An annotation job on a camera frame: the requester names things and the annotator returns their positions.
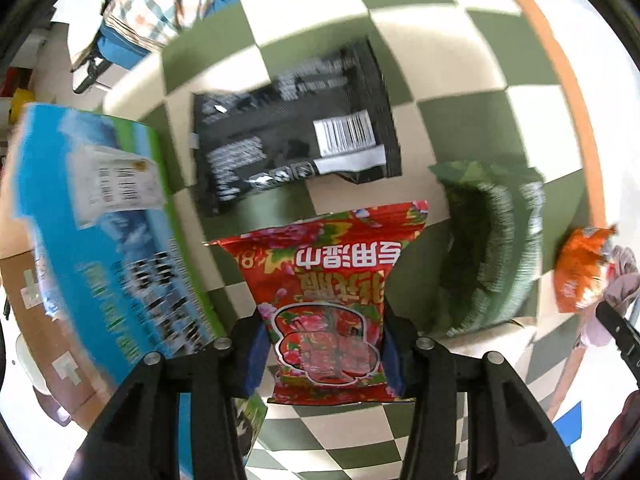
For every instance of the orange snack packet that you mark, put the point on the orange snack packet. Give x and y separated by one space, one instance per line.
580 270

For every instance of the red floral snack packet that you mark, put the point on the red floral snack packet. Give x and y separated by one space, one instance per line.
330 280

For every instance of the blue printed cardboard box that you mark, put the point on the blue printed cardboard box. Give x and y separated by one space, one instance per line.
95 240

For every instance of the yellow object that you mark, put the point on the yellow object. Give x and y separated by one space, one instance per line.
21 99

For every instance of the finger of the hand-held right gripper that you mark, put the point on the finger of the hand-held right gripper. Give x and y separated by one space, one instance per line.
622 335

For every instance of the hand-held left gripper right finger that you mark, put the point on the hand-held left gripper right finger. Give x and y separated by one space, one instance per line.
395 367

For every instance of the dark red cloth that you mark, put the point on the dark red cloth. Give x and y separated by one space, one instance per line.
617 440

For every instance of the green checkered mat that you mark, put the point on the green checkered mat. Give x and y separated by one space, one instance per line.
450 60

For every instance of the green snack packet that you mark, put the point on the green snack packet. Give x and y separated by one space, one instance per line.
492 240

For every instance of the plaid cloth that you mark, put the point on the plaid cloth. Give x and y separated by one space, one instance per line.
150 0

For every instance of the blue bag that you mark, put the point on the blue bag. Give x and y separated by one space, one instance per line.
117 47

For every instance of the black snack packet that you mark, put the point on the black snack packet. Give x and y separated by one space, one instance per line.
280 125

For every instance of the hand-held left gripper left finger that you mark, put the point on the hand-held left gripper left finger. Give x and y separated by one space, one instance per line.
254 362

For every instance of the pale grey cloth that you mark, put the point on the pale grey cloth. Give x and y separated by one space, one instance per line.
622 275

